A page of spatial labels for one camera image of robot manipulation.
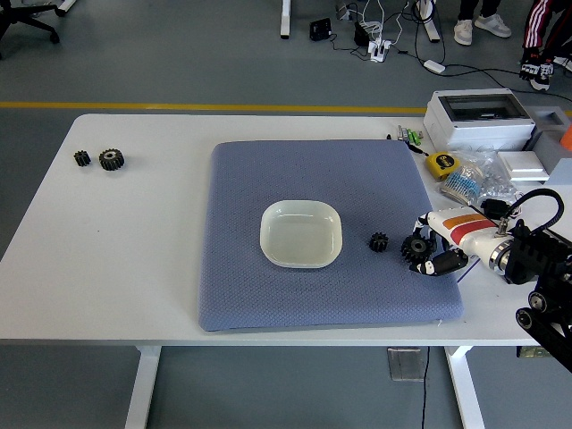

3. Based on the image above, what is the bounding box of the robot right hand white shell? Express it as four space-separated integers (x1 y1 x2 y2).
408 208 507 278

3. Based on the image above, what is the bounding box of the large black gear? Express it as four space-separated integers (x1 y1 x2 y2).
98 148 126 172
400 235 438 269

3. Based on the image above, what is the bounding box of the small black module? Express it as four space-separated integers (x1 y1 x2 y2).
480 198 510 221

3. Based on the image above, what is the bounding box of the white barcode label card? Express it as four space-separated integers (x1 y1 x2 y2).
454 257 480 283

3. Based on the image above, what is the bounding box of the blue resistor strip bundle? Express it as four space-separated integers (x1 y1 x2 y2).
440 169 484 206

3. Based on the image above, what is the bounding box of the clear plastic bag of screws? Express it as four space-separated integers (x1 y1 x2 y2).
450 149 526 200

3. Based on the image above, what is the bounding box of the yellow tape measure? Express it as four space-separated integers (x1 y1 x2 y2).
404 140 461 181

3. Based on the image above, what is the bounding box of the grey block with hole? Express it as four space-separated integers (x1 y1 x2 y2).
522 105 572 169

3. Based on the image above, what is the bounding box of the white table leg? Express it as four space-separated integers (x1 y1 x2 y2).
123 346 163 429
444 346 486 429

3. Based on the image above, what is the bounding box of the blue-grey quilted mat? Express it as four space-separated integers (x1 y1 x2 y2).
197 139 465 333

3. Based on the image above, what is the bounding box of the white square bowl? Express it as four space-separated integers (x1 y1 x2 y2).
259 199 344 270

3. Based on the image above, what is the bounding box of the white power strip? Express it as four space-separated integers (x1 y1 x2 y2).
368 38 393 63

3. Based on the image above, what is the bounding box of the black power adapter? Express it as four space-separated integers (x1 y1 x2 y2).
309 18 333 42

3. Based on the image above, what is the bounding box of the black office chair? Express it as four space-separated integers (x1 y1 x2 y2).
0 0 69 59

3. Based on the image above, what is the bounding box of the white flat switch panel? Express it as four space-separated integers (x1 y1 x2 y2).
496 150 551 182

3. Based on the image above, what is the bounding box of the white electrical enclosure box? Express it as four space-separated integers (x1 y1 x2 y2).
422 88 537 152

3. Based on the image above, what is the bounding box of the thin black hanging cable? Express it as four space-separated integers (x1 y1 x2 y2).
419 346 431 429

